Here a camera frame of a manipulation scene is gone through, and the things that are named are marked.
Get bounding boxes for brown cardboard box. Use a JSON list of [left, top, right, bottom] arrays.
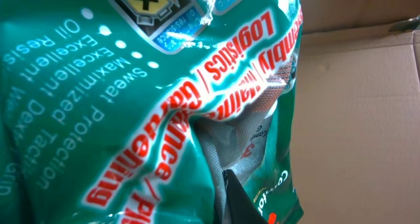
[[291, 0, 419, 223]]

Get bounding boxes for green glove package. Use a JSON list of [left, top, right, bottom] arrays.
[[1, 0, 303, 224]]

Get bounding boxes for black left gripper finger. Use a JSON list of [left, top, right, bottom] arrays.
[[213, 169, 268, 224]]

